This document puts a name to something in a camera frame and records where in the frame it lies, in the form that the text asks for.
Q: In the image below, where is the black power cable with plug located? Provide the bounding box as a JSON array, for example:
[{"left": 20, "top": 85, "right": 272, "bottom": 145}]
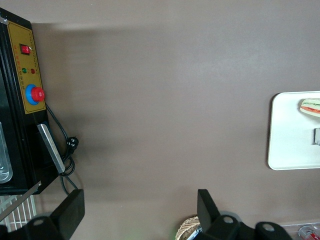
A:
[{"left": 45, "top": 103, "right": 84, "bottom": 198}]

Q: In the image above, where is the wrapped triangle sandwich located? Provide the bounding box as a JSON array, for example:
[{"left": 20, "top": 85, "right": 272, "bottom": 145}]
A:
[{"left": 296, "top": 97, "right": 320, "bottom": 121}]

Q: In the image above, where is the beige plastic tray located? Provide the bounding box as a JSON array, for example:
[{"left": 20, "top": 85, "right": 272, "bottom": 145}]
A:
[{"left": 267, "top": 91, "right": 320, "bottom": 171}]

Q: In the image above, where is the clear acrylic bottle rack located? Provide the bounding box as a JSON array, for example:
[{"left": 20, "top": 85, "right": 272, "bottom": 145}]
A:
[{"left": 279, "top": 221, "right": 320, "bottom": 240}]

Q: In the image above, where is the aluminium foil tray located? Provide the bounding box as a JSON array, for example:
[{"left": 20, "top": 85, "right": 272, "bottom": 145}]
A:
[{"left": 190, "top": 225, "right": 202, "bottom": 240}]

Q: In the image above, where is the light tan wicker basket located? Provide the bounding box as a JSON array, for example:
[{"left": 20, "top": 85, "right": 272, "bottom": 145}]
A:
[{"left": 177, "top": 215, "right": 202, "bottom": 240}]

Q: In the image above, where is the brown table cover sheet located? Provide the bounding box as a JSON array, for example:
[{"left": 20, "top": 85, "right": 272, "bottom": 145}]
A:
[{"left": 0, "top": 0, "right": 320, "bottom": 240}]

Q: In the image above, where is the red cola bottle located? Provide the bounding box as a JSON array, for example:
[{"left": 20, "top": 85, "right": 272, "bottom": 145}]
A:
[{"left": 298, "top": 224, "right": 320, "bottom": 238}]

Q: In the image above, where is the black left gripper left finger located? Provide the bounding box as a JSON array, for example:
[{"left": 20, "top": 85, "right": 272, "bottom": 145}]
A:
[{"left": 24, "top": 189, "right": 86, "bottom": 240}]

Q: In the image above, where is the small black box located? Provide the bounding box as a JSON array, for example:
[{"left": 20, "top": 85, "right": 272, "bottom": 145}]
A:
[{"left": 311, "top": 127, "right": 320, "bottom": 146}]

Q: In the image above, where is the white wire basket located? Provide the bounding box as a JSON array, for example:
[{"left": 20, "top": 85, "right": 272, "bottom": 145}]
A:
[{"left": 0, "top": 193, "right": 38, "bottom": 232}]

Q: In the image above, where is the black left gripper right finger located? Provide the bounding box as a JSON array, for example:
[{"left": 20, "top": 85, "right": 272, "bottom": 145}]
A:
[{"left": 196, "top": 188, "right": 247, "bottom": 240}]

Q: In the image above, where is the black sealing machine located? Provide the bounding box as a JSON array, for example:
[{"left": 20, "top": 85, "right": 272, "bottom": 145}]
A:
[{"left": 0, "top": 7, "right": 66, "bottom": 196}]

